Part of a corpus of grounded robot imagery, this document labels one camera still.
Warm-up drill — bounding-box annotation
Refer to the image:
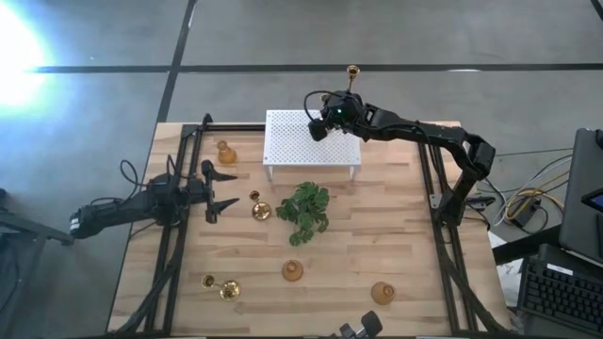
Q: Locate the white perforated metal shelf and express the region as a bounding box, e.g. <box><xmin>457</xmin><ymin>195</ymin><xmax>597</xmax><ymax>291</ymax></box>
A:
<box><xmin>262</xmin><ymin>109</ymin><xmax>363</xmax><ymax>183</ymax></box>

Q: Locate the black aluminium rig frame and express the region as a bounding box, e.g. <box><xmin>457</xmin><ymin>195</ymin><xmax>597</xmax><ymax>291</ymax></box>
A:
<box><xmin>108</xmin><ymin>112</ymin><xmax>514</xmax><ymax>338</ymax></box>

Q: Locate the green artificial potted plant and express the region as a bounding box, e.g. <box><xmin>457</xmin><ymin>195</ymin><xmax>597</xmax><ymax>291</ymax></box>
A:
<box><xmin>275</xmin><ymin>181</ymin><xmax>331</xmax><ymax>248</ymax></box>

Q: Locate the black computer keyboard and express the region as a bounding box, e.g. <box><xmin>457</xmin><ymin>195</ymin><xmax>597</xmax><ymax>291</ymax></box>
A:
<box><xmin>516</xmin><ymin>256</ymin><xmax>603</xmax><ymax>336</ymax></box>

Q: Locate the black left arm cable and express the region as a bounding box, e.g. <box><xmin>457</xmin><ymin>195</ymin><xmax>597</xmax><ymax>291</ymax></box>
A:
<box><xmin>118</xmin><ymin>158</ymin><xmax>145</xmax><ymax>192</ymax></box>

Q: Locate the amber ribbed glass candle holder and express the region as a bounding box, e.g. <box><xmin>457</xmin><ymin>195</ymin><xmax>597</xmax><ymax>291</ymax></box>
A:
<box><xmin>281</xmin><ymin>259</ymin><xmax>305</xmax><ymax>283</ymax></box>
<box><xmin>369</xmin><ymin>281</ymin><xmax>397</xmax><ymax>306</ymax></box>
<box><xmin>215</xmin><ymin>139</ymin><xmax>238</xmax><ymax>167</ymax></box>

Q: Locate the black power adapter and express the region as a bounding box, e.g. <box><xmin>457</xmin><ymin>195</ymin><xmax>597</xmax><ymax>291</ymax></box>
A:
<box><xmin>515</xmin><ymin>197</ymin><xmax>544</xmax><ymax>228</ymax></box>

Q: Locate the black stand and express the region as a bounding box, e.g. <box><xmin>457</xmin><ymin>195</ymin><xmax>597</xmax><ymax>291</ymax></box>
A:
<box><xmin>0</xmin><ymin>187</ymin><xmax>75</xmax><ymax>339</ymax></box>

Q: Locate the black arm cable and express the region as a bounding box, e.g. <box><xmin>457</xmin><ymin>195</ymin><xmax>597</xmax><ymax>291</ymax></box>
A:
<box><xmin>302</xmin><ymin>89</ymin><xmax>341</xmax><ymax>124</ymax></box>
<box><xmin>118</xmin><ymin>158</ymin><xmax>145</xmax><ymax>192</ymax></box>

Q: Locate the tall brass candlestick holder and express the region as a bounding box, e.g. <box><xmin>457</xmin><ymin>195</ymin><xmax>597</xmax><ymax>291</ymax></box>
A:
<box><xmin>201</xmin><ymin>274</ymin><xmax>241</xmax><ymax>302</ymax></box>
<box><xmin>346</xmin><ymin>64</ymin><xmax>361</xmax><ymax>95</ymax></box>

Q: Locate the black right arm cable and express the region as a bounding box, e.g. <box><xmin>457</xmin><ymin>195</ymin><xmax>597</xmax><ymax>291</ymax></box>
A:
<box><xmin>302</xmin><ymin>89</ymin><xmax>341</xmax><ymax>124</ymax></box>

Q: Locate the black grey object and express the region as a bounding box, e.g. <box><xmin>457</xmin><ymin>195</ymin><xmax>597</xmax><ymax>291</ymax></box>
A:
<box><xmin>329</xmin><ymin>309</ymin><xmax>383</xmax><ymax>339</ymax></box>

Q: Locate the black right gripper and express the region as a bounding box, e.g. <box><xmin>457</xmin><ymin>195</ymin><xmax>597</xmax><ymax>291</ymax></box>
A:
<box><xmin>308</xmin><ymin>90</ymin><xmax>367</xmax><ymax>142</ymax></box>

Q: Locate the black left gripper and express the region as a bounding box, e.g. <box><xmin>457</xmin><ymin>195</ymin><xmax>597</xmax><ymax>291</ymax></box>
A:
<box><xmin>181</xmin><ymin>159</ymin><xmax>241</xmax><ymax>225</ymax></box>

